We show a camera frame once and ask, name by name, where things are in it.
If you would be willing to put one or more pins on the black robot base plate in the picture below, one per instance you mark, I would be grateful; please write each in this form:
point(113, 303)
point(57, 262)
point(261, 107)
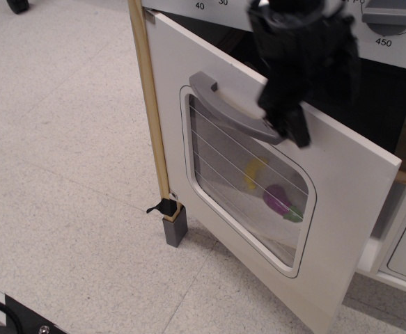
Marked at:
point(21, 319)

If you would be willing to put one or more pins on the purple toy eggplant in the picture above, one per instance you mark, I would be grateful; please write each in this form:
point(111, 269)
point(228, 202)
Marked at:
point(276, 199)

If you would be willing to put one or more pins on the wooden oven leg post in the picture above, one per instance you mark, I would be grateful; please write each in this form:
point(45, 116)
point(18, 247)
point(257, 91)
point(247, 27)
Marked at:
point(138, 21)

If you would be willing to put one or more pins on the white oven door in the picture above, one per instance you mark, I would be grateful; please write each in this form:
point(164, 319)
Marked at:
point(339, 182)

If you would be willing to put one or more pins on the grey leg foot cap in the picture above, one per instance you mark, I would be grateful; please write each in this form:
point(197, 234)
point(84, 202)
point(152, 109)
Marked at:
point(176, 230)

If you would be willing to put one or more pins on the grey oven door handle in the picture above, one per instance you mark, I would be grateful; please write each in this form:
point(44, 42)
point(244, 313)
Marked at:
point(205, 87)

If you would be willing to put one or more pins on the grey temperature knob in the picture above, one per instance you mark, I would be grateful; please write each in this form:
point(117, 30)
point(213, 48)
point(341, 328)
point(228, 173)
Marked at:
point(385, 17)

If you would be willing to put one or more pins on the black cable tie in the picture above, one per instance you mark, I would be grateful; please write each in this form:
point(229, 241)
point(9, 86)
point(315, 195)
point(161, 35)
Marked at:
point(166, 207)

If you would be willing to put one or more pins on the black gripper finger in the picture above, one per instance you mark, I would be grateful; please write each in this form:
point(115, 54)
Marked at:
point(295, 127)

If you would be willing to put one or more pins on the white toy oven cabinet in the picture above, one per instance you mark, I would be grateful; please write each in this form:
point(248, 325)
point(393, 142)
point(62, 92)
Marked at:
point(378, 113)

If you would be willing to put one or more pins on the black caster wheel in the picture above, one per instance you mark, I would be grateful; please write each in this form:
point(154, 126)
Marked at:
point(18, 6)

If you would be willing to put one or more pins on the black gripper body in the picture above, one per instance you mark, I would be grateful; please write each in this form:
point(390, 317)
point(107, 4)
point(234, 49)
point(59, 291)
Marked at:
point(305, 50)

